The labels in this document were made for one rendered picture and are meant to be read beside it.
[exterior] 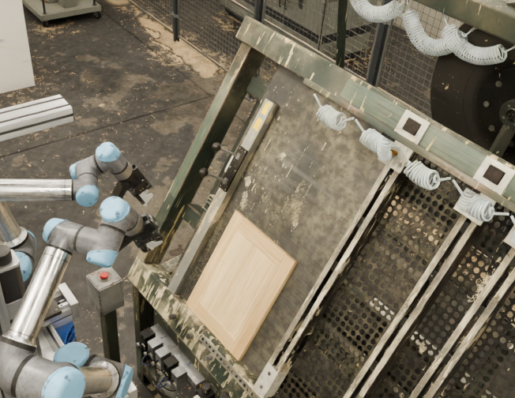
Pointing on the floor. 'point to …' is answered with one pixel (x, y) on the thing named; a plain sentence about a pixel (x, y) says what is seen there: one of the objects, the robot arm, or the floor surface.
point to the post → (110, 336)
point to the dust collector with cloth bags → (61, 9)
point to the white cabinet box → (9, 48)
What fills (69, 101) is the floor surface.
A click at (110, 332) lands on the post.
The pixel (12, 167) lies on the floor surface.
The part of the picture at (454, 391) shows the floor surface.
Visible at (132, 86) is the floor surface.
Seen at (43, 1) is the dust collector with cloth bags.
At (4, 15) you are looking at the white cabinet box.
